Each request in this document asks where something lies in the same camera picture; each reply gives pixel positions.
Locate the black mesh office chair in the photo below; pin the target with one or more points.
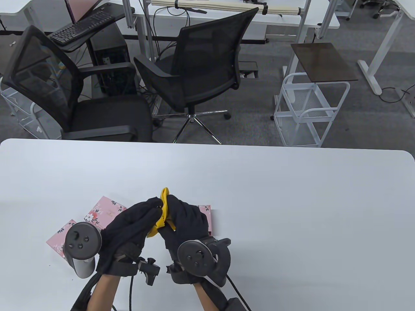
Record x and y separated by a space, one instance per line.
107 116

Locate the person's left hand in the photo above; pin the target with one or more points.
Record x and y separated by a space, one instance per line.
129 226

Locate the person's left forearm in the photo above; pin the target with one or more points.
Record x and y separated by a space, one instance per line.
102 293

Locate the grey hand controller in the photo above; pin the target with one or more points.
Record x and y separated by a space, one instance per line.
196 257
81 241

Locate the pink floral jewelry box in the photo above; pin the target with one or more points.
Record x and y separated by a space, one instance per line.
207 215
56 241
103 210

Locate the black computer tower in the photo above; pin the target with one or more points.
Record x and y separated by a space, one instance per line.
110 55

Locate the person's right hand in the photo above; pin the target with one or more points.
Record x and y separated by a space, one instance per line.
188 223

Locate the white desk with angled leg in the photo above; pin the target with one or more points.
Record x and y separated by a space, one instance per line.
386 39

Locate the black right forearm module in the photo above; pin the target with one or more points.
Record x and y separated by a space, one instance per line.
235 304

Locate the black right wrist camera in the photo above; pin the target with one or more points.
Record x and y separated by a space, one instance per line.
178 275

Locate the black left forearm module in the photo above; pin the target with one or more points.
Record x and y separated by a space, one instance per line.
79 301

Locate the black keyboard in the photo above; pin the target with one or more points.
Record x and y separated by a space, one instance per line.
81 27

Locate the yellow cleaning cloth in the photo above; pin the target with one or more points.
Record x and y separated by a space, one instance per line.
164 197

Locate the black chair with chrome base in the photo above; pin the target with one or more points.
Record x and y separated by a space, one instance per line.
201 55

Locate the brown board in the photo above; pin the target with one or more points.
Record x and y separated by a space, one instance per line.
324 61

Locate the floor power box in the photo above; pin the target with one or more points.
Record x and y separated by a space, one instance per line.
248 67

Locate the person's right forearm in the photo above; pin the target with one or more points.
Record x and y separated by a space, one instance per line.
206 298

